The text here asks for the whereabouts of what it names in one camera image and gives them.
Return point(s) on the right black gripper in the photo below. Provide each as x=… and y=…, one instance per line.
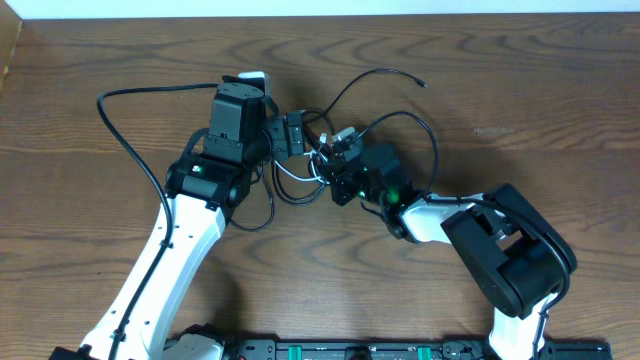
x=336, y=171

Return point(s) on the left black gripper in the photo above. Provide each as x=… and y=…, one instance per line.
x=284, y=134

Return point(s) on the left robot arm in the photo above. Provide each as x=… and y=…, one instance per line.
x=204, y=187

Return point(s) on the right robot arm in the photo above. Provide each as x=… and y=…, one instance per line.
x=518, y=260

